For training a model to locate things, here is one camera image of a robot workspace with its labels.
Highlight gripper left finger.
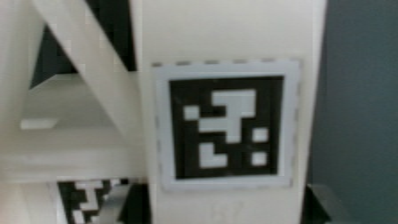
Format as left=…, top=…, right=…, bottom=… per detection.
left=119, top=184, right=151, bottom=224

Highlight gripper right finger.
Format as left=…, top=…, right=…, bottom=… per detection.
left=300, top=183, right=357, bottom=224

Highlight white X-frame chair legs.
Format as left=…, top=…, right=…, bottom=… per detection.
left=0, top=0, right=327, bottom=224

